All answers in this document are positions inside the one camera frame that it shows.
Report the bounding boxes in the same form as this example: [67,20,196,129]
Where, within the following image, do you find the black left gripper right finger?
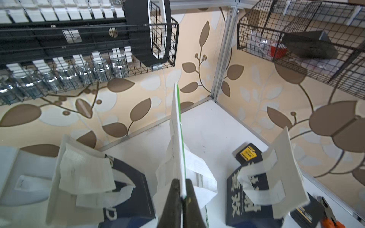
[182,179,206,228]

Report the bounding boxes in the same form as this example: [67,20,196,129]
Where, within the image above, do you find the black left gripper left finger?
[157,179,182,228]

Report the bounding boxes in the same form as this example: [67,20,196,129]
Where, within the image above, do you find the dark navy small bag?
[45,135,156,228]

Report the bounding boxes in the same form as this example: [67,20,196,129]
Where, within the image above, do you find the small green paper bag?
[153,84,218,228]

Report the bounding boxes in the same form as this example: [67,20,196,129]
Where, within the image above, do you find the white paper bag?
[1,146,57,207]

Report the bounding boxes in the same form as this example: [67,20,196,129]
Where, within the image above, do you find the navy blue paper bag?
[225,168,284,228]

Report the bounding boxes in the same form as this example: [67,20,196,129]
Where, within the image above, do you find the black yellow flat case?
[226,142,324,228]

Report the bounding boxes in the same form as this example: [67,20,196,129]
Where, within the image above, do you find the tool in right basket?
[279,30,338,59]

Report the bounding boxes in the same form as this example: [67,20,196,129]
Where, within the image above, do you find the black socket set holder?
[0,0,172,99]

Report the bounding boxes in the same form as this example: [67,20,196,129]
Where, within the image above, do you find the orange handled pliers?
[318,196,345,228]

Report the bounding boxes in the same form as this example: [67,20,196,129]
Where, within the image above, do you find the black wire basket back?
[0,0,180,106]

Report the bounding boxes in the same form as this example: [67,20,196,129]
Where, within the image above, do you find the black wire basket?
[237,1,365,99]
[0,0,180,106]

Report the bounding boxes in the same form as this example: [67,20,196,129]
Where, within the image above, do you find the black wire basket right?
[237,1,365,99]

